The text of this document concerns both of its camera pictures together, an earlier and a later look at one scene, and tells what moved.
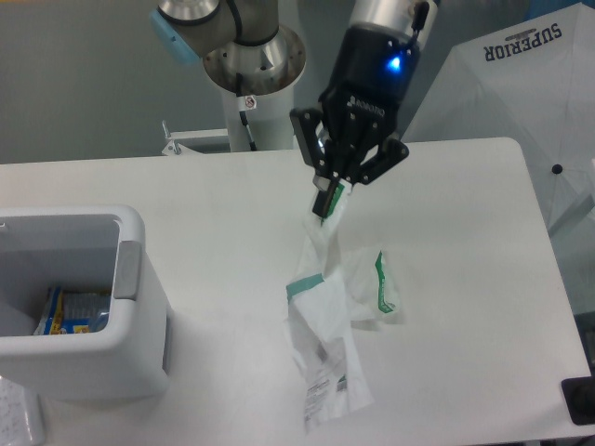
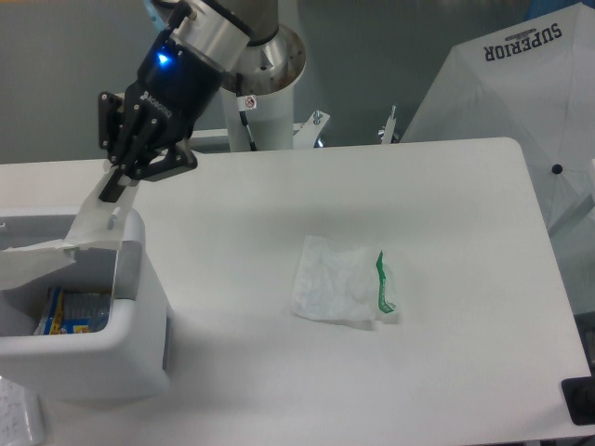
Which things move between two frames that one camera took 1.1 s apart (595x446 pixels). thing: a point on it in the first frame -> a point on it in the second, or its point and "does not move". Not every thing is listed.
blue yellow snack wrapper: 68,312 does not move
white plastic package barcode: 335,378 -> 99,224
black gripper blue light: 372,76 -> 167,97
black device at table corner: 579,396 does not move
